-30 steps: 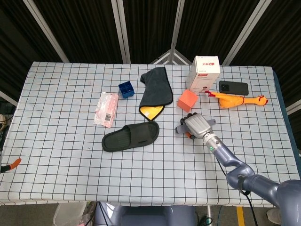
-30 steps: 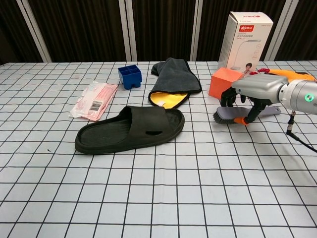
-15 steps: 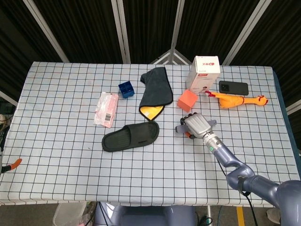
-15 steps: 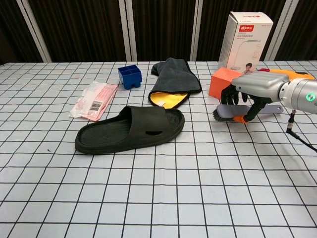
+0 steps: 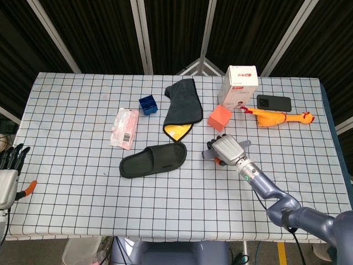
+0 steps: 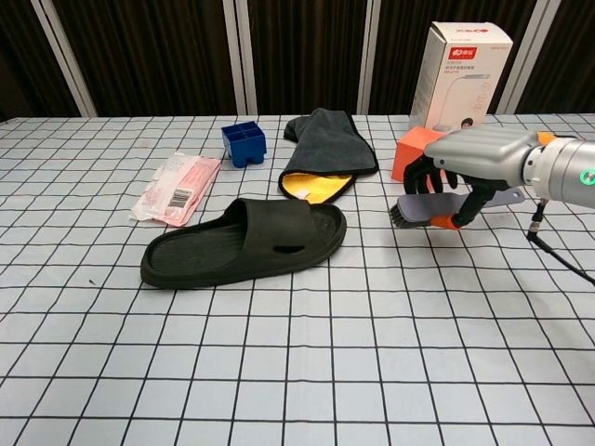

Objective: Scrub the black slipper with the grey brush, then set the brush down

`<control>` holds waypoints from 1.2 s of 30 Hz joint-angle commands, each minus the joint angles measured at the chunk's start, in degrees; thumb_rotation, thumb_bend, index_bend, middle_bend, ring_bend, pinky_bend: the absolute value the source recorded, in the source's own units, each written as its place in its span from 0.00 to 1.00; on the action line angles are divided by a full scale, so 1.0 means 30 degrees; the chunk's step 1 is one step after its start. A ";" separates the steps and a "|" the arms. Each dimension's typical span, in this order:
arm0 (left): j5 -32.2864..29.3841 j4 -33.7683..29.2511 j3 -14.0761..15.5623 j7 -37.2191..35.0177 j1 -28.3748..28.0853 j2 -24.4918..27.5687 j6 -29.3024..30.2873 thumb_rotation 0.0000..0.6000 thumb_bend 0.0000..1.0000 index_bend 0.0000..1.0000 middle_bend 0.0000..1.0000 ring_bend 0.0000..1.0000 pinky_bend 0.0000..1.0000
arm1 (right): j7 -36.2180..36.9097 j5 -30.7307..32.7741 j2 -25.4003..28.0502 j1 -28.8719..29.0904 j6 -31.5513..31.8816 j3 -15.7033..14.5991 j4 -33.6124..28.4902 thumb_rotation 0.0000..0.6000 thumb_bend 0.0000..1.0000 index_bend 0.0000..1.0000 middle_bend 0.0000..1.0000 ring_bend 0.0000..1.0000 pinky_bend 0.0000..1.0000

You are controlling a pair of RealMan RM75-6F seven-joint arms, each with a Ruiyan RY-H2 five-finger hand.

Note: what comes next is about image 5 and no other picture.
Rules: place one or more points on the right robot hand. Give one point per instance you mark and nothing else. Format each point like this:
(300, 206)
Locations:
(229, 149)

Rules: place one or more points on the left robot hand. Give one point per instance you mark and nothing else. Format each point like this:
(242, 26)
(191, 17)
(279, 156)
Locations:
(8, 185)

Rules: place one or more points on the black rubber slipper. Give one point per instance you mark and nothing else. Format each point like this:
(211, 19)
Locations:
(138, 165)

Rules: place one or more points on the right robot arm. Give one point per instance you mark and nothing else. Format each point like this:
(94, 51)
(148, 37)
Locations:
(262, 182)

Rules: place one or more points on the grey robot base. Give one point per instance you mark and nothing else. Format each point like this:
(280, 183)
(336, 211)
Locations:
(171, 252)

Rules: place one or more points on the orange cube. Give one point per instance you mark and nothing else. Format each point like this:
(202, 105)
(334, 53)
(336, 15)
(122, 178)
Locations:
(218, 121)

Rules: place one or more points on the yellow rubber chicken toy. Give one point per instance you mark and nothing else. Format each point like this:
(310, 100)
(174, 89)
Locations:
(270, 120)

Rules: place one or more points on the white desk lamp box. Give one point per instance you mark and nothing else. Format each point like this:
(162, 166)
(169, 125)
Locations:
(237, 91)

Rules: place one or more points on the grey and yellow towel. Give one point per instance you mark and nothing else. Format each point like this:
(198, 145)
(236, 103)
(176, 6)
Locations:
(182, 105)

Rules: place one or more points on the black smartphone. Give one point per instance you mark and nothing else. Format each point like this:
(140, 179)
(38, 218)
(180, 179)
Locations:
(274, 102)

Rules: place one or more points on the checkered tablecloth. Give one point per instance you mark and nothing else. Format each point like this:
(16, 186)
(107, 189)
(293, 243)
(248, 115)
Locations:
(82, 207)

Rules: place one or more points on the blue plastic compartment block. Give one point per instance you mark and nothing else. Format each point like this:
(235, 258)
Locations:
(149, 106)

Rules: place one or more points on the clear plastic storage box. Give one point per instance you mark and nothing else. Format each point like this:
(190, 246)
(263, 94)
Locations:
(80, 252)

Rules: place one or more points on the pink plastic packet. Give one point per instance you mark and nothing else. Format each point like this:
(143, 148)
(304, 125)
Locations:
(124, 127)

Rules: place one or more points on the black folding screen white frame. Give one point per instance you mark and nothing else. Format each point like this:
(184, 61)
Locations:
(104, 33)

